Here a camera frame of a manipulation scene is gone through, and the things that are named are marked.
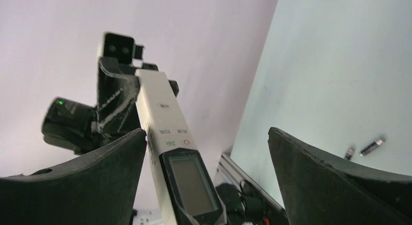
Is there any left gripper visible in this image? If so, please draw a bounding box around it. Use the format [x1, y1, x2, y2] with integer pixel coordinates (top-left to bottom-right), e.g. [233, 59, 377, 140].
[96, 56, 180, 137]

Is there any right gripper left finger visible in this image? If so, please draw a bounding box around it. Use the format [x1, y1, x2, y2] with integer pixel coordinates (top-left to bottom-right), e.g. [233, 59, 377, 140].
[0, 129, 147, 225]

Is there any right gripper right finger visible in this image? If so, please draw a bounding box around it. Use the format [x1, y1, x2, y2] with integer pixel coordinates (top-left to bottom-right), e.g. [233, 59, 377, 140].
[268, 127, 412, 225]

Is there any black battery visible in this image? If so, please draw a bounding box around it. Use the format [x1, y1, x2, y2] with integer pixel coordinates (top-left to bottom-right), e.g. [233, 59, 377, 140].
[359, 137, 386, 156]
[343, 147, 355, 161]

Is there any white remote control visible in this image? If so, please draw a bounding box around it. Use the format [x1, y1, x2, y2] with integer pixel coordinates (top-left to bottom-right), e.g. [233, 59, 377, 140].
[136, 69, 227, 225]

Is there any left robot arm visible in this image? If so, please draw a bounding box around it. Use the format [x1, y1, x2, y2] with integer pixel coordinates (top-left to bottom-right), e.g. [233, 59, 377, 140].
[42, 57, 146, 160]

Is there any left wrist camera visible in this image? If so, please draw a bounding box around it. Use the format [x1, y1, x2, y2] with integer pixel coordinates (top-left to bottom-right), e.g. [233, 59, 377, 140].
[101, 32, 144, 65]

